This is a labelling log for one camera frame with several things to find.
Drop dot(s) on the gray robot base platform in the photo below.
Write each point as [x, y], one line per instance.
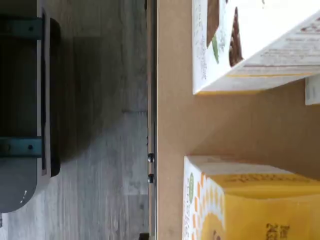
[22, 100]

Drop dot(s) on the brown wooden shelf board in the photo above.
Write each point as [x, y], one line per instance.
[175, 120]

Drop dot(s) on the black metal shelf rack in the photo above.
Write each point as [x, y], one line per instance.
[151, 100]

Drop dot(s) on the white box with yellow label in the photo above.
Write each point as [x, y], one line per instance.
[250, 200]

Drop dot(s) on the white sweet thins box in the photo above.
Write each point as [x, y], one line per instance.
[250, 27]
[313, 90]

